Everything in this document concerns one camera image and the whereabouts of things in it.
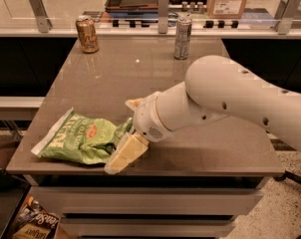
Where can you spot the green jalapeno chip bag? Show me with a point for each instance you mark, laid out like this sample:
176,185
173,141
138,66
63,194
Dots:
79,139

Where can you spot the right metal glass bracket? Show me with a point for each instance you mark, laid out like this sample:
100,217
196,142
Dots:
285,15

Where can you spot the upper white drawer front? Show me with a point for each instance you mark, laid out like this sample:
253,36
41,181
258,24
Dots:
153,201

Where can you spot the left metal glass bracket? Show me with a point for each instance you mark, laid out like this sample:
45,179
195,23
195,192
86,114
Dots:
43,22

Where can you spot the white drawer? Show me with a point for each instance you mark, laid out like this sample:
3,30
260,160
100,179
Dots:
147,228
153,201

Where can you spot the silver slim energy can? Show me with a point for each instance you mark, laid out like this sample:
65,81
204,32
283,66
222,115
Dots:
182,38

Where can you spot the middle metal glass bracket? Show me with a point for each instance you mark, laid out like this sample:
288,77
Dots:
162,22

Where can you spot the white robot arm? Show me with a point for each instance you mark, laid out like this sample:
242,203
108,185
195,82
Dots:
213,89

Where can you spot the metal glass bracket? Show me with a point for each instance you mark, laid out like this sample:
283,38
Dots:
285,15
162,22
43,22

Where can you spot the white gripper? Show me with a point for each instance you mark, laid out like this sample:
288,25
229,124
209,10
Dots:
146,119

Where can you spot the lower white drawer front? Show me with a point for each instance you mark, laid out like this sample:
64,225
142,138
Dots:
147,228

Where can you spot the orange soda can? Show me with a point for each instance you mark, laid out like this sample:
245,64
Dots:
87,34

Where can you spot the cardboard box with label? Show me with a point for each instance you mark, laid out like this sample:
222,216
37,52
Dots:
225,9

